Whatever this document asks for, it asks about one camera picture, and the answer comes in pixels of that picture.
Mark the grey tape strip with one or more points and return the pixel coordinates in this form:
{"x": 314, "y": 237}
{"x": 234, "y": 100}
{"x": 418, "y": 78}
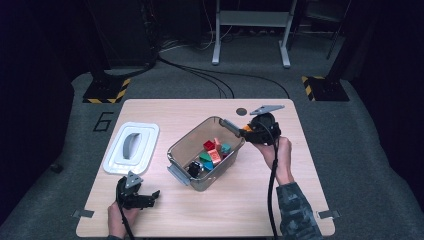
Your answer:
{"x": 83, "y": 213}
{"x": 328, "y": 214}

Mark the white metal stand frame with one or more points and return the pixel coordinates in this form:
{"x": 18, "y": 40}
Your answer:
{"x": 253, "y": 18}

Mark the dark equipment cabinet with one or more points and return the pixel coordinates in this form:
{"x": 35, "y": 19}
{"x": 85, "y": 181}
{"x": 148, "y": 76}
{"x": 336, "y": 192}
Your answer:
{"x": 126, "y": 33}

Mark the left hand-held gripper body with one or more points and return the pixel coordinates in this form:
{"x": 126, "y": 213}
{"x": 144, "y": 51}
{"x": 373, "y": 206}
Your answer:
{"x": 128, "y": 196}

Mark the green toy building block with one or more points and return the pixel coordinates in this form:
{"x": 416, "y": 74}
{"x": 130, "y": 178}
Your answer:
{"x": 205, "y": 157}

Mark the black yellow striped base plate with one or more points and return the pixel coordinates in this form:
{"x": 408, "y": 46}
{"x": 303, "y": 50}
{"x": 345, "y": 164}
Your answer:
{"x": 328, "y": 90}
{"x": 105, "y": 90}

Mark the maroon toy building block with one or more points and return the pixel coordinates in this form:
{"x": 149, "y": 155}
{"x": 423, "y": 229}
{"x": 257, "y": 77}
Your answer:
{"x": 225, "y": 155}

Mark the blue toy building block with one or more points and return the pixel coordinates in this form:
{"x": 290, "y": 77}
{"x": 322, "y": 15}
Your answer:
{"x": 209, "y": 166}

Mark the clear brown plastic storage box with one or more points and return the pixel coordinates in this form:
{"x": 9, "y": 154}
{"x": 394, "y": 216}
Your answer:
{"x": 190, "y": 143}

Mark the person's right hand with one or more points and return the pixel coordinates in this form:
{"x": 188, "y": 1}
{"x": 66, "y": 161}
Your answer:
{"x": 281, "y": 160}

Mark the salmon orange toy building block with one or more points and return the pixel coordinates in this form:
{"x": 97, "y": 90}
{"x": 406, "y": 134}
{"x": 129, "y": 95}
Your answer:
{"x": 214, "y": 156}

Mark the red toy building block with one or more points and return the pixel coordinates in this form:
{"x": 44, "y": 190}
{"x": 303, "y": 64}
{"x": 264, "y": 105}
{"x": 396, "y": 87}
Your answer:
{"x": 209, "y": 145}

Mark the black small toy piece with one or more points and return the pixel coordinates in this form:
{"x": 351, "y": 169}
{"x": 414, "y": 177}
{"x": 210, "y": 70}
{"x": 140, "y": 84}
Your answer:
{"x": 194, "y": 169}

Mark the dark round table grommet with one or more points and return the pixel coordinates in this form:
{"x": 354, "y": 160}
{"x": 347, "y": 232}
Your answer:
{"x": 241, "y": 111}

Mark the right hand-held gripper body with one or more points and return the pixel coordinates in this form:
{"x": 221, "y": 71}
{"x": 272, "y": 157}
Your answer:
{"x": 266, "y": 131}

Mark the dark stand post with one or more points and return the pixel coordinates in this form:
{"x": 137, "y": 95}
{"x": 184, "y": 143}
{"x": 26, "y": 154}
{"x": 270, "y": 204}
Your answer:
{"x": 346, "y": 43}
{"x": 98, "y": 50}

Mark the small black floor object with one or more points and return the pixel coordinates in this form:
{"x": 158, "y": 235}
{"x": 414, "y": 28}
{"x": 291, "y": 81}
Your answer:
{"x": 56, "y": 167}

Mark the teal toy building block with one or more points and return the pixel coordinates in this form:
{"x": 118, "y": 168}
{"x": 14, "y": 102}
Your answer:
{"x": 226, "y": 148}

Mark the peach curved toy building block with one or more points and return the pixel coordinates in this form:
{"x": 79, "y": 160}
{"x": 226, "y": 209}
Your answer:
{"x": 217, "y": 144}

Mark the person's left hand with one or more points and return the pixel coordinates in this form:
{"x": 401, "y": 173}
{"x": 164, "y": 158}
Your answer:
{"x": 116, "y": 221}

